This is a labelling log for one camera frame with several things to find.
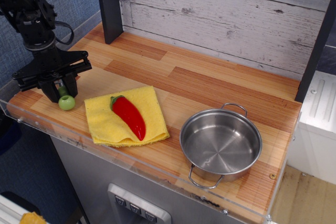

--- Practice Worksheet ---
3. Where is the stainless steel pot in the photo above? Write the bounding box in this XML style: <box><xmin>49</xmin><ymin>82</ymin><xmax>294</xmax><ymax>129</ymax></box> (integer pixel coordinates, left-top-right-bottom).
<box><xmin>179</xmin><ymin>103</ymin><xmax>262</xmax><ymax>189</ymax></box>

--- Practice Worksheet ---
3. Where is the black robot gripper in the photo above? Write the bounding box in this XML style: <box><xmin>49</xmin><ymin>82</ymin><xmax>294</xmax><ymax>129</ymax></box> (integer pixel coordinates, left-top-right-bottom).
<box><xmin>12</xmin><ymin>43</ymin><xmax>92</xmax><ymax>103</ymax></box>

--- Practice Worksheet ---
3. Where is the dark grey right post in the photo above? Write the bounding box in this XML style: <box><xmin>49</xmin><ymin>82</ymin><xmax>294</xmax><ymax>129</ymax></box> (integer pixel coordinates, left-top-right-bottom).
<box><xmin>295</xmin><ymin>0</ymin><xmax>335</xmax><ymax>103</ymax></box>

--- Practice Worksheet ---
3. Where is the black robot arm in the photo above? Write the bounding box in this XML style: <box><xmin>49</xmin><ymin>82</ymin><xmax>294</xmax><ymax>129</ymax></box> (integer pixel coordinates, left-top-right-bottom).
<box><xmin>1</xmin><ymin>0</ymin><xmax>92</xmax><ymax>103</ymax></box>

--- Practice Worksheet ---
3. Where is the green handled grey spatula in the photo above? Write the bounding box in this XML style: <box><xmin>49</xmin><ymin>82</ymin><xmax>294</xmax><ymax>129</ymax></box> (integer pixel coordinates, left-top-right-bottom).
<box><xmin>54</xmin><ymin>78</ymin><xmax>76</xmax><ymax>111</ymax></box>

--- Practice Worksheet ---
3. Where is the grey cabinet with buttons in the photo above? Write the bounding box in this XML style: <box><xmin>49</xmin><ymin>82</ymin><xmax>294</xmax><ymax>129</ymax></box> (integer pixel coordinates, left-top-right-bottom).
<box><xmin>52</xmin><ymin>137</ymin><xmax>241</xmax><ymax>223</ymax></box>

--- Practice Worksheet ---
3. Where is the clear acrylic table guard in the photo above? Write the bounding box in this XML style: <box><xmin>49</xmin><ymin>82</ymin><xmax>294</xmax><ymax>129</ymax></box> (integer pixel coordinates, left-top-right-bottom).
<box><xmin>0</xmin><ymin>11</ymin><xmax>302</xmax><ymax>224</ymax></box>

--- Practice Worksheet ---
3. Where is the red toy chili pepper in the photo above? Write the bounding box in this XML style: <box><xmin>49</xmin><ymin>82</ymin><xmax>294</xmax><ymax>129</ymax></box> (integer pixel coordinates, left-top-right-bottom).
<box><xmin>110</xmin><ymin>95</ymin><xmax>146</xmax><ymax>141</ymax></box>

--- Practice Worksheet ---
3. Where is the dark grey post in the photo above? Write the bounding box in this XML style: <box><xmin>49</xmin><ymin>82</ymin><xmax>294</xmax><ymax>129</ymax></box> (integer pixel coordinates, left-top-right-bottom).
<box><xmin>295</xmin><ymin>0</ymin><xmax>335</xmax><ymax>103</ymax></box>
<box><xmin>99</xmin><ymin>0</ymin><xmax>123</xmax><ymax>44</ymax></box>

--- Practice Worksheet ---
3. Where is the yellow folded cloth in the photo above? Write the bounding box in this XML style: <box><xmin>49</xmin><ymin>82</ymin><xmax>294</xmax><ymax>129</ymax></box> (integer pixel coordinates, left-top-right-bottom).
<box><xmin>85</xmin><ymin>86</ymin><xmax>170</xmax><ymax>147</ymax></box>

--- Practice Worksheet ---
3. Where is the white side appliance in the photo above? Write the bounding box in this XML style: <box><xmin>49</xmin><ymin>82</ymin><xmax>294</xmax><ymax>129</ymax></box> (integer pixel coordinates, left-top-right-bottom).
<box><xmin>287</xmin><ymin>71</ymin><xmax>335</xmax><ymax>184</ymax></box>

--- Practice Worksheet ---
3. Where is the dark grey left post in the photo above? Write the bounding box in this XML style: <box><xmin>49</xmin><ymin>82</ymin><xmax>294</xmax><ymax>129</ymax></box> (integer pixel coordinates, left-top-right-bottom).
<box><xmin>99</xmin><ymin>0</ymin><xmax>123</xmax><ymax>44</ymax></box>

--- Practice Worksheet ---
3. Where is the yellow object bottom left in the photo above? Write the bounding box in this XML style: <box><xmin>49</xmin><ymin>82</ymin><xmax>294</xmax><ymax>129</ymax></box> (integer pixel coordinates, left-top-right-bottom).
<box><xmin>19</xmin><ymin>212</ymin><xmax>47</xmax><ymax>224</ymax></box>

